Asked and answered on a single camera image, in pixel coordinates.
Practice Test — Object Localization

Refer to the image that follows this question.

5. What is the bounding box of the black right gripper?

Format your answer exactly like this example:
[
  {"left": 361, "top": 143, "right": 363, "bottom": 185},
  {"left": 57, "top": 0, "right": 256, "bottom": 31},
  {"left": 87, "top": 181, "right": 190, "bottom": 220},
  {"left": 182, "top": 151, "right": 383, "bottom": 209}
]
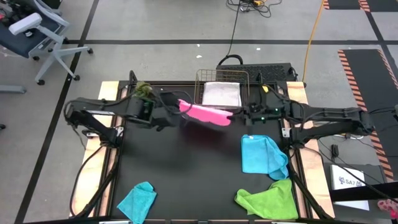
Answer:
[{"left": 231, "top": 101, "right": 275, "bottom": 126}]

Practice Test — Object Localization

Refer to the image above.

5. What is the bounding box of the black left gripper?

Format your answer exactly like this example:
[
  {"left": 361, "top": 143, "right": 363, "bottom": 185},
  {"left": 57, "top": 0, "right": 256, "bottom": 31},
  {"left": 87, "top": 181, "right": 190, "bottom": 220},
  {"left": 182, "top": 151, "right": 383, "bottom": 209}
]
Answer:
[{"left": 150, "top": 91, "right": 185, "bottom": 132}]

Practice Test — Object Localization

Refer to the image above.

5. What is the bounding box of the white waffle microfiber towel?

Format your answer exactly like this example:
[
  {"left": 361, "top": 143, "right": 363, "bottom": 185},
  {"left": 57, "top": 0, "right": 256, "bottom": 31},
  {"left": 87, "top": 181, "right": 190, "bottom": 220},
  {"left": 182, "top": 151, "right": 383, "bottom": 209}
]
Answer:
[{"left": 201, "top": 81, "right": 243, "bottom": 108}]

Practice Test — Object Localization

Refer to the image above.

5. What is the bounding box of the pink microfiber towel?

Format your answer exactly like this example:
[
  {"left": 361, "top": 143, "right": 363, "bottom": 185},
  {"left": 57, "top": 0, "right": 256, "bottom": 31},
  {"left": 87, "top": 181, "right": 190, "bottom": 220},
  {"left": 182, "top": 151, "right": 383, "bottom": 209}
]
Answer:
[{"left": 177, "top": 98, "right": 234, "bottom": 127}]

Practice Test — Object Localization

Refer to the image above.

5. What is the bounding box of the light blue microfiber towel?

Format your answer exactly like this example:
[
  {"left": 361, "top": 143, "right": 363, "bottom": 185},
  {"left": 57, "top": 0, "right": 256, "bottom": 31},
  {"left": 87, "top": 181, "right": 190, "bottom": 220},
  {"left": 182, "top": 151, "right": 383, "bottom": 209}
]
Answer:
[{"left": 241, "top": 134, "right": 290, "bottom": 181}]

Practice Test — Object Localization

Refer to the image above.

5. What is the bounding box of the green microfiber towel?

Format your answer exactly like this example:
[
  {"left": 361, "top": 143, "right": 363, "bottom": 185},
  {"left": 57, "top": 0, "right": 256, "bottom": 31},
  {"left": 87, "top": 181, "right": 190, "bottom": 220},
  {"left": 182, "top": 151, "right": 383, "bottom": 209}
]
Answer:
[{"left": 233, "top": 179, "right": 299, "bottom": 221}]

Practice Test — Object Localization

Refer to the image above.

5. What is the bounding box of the teal microfiber towel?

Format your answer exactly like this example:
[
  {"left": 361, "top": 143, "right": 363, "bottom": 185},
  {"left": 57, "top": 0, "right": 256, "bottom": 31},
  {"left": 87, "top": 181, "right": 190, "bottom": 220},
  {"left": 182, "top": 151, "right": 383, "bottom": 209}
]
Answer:
[{"left": 116, "top": 180, "right": 157, "bottom": 224}]

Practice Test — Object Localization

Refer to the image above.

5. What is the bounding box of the small potted green plant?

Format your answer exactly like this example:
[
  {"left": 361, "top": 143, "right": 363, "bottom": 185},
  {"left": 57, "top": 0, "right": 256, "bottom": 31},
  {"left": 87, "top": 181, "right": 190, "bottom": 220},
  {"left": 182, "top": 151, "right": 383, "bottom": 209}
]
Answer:
[{"left": 134, "top": 81, "right": 155, "bottom": 101}]

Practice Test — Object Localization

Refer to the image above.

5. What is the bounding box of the black perforated computer case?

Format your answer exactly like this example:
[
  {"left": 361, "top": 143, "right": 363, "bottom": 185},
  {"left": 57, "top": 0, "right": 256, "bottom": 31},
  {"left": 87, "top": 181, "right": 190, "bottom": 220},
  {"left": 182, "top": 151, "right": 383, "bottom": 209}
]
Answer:
[{"left": 216, "top": 63, "right": 295, "bottom": 83}]

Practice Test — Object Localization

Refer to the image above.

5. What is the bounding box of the wooden side board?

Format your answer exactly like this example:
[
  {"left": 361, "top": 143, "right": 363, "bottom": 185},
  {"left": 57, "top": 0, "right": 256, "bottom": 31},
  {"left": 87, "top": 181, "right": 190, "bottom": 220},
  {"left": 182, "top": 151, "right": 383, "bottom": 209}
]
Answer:
[
  {"left": 278, "top": 81, "right": 336, "bottom": 219},
  {"left": 68, "top": 81, "right": 128, "bottom": 218}
]

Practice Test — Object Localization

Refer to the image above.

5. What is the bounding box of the white printed paper box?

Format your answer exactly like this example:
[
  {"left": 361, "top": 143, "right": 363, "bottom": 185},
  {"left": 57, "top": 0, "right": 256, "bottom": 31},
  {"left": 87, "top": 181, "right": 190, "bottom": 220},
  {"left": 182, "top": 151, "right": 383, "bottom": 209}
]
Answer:
[{"left": 329, "top": 164, "right": 371, "bottom": 212}]

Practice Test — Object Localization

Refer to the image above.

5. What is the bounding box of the hazard-striped black floor mat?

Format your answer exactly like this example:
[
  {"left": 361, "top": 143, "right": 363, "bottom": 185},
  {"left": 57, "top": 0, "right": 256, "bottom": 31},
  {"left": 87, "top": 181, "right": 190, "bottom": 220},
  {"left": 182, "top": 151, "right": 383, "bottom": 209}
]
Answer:
[
  {"left": 368, "top": 0, "right": 398, "bottom": 13},
  {"left": 337, "top": 49, "right": 398, "bottom": 184},
  {"left": 322, "top": 0, "right": 371, "bottom": 11}
]

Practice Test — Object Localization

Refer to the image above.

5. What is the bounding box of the black metal beam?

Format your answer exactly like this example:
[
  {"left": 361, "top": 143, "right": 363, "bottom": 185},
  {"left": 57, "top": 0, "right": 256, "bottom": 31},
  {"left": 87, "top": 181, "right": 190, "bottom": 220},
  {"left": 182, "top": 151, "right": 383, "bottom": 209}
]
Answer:
[{"left": 328, "top": 181, "right": 398, "bottom": 203}]

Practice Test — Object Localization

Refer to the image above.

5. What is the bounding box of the grey desk leg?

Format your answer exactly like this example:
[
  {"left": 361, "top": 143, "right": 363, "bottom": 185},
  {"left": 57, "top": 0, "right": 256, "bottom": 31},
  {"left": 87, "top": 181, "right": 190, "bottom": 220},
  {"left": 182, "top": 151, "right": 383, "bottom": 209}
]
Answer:
[{"left": 0, "top": 85, "right": 28, "bottom": 95}]

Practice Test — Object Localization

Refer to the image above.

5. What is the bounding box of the grey office chair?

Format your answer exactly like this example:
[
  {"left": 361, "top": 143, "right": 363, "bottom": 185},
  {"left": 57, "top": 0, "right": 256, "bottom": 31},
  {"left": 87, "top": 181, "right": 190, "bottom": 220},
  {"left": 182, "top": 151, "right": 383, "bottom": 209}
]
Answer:
[{"left": 0, "top": 0, "right": 95, "bottom": 86}]

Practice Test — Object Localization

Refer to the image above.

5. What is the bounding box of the pink patterned object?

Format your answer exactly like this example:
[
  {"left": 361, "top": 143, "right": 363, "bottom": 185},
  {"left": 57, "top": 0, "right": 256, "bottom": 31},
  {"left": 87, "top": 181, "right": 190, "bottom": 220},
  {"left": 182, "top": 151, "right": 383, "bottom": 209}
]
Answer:
[{"left": 376, "top": 198, "right": 398, "bottom": 221}]

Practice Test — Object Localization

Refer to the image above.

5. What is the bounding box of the gold wire basket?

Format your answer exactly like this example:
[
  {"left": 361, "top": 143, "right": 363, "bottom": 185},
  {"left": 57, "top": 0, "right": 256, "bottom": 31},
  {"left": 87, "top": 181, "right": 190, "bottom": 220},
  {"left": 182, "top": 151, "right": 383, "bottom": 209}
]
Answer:
[{"left": 193, "top": 68, "right": 251, "bottom": 111}]

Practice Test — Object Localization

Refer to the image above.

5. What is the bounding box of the black frame post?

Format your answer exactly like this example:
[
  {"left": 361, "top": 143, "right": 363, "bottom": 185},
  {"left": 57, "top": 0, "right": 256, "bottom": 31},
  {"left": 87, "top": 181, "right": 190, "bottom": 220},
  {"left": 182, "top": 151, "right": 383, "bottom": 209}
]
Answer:
[{"left": 128, "top": 69, "right": 139, "bottom": 91}]

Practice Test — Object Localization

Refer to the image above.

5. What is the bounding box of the black hanging power cable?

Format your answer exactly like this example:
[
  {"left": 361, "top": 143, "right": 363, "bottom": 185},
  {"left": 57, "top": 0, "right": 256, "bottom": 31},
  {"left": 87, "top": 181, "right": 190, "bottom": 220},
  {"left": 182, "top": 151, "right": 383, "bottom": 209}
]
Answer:
[{"left": 217, "top": 0, "right": 245, "bottom": 67}]

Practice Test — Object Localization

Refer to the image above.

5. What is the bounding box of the black frame strut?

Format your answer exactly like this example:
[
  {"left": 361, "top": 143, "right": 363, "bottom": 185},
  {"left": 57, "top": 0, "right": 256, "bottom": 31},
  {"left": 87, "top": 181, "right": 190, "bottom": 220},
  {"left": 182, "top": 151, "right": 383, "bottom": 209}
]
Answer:
[
  {"left": 287, "top": 146, "right": 332, "bottom": 220},
  {"left": 74, "top": 146, "right": 123, "bottom": 218}
]

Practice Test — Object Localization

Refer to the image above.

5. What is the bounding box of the yellow power cable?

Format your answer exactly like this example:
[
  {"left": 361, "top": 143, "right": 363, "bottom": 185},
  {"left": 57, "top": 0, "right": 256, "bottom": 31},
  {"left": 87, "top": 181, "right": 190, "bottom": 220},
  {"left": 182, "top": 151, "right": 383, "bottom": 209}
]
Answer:
[{"left": 301, "top": 0, "right": 326, "bottom": 83}]

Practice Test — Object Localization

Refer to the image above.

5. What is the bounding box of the tangled floor cable bundle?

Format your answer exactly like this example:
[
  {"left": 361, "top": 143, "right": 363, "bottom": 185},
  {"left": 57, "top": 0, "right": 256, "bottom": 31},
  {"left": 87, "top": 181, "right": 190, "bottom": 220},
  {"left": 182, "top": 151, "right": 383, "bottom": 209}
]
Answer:
[{"left": 226, "top": 0, "right": 283, "bottom": 19}]

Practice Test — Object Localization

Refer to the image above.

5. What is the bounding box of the black supply cable loop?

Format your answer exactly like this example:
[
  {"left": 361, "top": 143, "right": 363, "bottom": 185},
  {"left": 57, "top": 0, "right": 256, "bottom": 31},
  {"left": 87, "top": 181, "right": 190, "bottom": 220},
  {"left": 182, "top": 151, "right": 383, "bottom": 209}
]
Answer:
[{"left": 68, "top": 143, "right": 108, "bottom": 218}]

